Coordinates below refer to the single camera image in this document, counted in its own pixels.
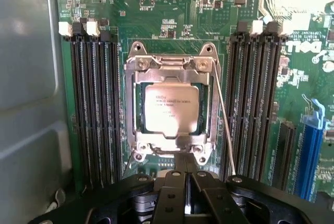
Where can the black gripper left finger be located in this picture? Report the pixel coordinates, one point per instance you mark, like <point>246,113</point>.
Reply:
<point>169,203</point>

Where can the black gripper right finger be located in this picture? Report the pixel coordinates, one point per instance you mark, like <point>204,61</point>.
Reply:
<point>221,203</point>

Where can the black short expansion slot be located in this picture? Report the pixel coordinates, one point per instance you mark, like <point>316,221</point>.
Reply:
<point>283,156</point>

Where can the blue long expansion slot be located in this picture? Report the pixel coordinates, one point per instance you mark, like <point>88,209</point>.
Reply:
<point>311,156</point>

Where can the silver CPU socket cover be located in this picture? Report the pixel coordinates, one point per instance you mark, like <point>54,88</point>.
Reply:
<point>169,75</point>

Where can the green Dell motherboard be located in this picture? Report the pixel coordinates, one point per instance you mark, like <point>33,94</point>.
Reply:
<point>182,20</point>

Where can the grey metal PC case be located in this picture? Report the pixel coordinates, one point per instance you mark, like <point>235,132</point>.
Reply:
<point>26,77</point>

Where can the metal CPU socket frame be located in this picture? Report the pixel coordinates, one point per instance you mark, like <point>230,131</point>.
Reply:
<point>137,47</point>

